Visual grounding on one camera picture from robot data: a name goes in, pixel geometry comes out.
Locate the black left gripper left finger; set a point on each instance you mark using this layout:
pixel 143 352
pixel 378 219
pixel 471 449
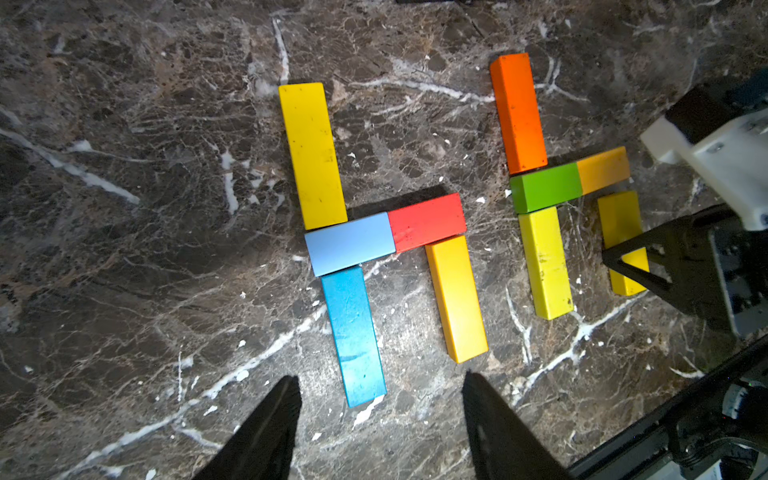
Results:
pixel 262 448

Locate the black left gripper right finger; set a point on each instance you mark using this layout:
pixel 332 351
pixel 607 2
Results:
pixel 501 445

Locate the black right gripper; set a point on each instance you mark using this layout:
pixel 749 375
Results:
pixel 704 264

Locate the small yellow block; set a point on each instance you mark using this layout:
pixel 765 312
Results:
pixel 603 170

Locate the green block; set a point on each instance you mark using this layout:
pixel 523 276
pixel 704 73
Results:
pixel 545 188

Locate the teal long block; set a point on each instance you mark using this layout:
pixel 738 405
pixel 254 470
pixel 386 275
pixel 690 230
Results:
pixel 354 336

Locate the light blue short block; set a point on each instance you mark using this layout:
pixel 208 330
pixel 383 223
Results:
pixel 351 243

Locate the orange long block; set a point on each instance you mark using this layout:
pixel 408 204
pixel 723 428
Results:
pixel 521 128

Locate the red short block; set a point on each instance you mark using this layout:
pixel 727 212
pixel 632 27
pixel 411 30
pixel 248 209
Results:
pixel 427 222

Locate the yellow long block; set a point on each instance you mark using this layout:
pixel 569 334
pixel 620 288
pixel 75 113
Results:
pixel 313 154

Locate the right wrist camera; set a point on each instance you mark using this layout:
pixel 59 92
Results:
pixel 719 128

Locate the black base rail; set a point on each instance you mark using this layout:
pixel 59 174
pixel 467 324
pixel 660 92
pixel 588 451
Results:
pixel 716 428

